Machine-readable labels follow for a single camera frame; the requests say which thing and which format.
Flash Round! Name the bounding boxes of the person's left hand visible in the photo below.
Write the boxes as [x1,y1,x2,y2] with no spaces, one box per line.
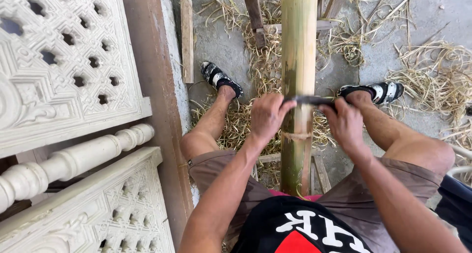
[250,93,298,148]

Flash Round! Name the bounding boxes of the person's right hand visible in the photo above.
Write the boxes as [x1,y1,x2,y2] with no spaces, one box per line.
[318,97,370,156]

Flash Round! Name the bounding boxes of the dark metal scraping blade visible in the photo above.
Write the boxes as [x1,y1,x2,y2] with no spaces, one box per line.
[282,95,338,108]

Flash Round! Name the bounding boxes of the black white right sandal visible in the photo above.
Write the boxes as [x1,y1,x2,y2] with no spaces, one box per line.
[337,81,405,106]

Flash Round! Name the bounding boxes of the black white sandal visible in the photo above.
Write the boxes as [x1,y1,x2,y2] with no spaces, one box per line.
[200,61,244,100]
[337,81,405,106]

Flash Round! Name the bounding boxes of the person's right leg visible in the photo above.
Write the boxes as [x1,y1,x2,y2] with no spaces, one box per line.
[345,91,456,178]

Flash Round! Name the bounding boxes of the person's leg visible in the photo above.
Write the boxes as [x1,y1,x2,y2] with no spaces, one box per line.
[345,91,456,178]
[179,85,237,161]

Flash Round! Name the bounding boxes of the person's left leg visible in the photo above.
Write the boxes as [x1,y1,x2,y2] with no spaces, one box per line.
[179,85,237,161]

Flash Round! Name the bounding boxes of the black white left sandal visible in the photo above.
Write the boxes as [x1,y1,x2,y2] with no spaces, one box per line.
[200,61,244,100]

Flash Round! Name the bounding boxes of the brown shorts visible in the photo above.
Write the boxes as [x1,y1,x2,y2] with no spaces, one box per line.
[187,150,445,253]

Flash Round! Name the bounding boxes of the green bamboo pole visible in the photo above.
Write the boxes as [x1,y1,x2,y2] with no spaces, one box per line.
[279,0,320,197]

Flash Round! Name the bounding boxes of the heap of bamboo shavings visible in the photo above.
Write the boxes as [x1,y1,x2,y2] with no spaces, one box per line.
[189,0,472,189]

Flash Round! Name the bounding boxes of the wooden support stand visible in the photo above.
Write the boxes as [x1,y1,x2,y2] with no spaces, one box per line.
[241,0,352,49]

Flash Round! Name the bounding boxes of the black red printed shirt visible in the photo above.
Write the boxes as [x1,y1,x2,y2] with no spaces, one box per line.
[231,195,374,253]

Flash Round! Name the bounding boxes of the short wooden plank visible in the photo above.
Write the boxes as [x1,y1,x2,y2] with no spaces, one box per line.
[179,0,195,85]

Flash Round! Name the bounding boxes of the brown wooden beam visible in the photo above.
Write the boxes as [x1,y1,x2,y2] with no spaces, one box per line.
[121,0,195,251]

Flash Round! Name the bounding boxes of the dark blue cloth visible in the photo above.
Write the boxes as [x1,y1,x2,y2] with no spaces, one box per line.
[434,174,472,251]

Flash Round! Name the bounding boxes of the small white carved panel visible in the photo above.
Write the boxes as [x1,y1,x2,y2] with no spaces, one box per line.
[0,146,176,253]

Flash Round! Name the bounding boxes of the white turned baluster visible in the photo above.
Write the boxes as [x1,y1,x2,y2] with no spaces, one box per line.
[0,123,156,214]

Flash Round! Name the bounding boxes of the large white carved panel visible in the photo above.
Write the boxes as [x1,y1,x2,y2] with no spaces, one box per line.
[0,0,153,159]

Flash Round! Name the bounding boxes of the low wooden frame stool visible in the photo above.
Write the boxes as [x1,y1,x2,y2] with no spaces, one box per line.
[253,149,332,195]

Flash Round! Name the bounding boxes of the white chair frame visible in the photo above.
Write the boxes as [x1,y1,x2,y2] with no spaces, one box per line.
[445,145,472,179]

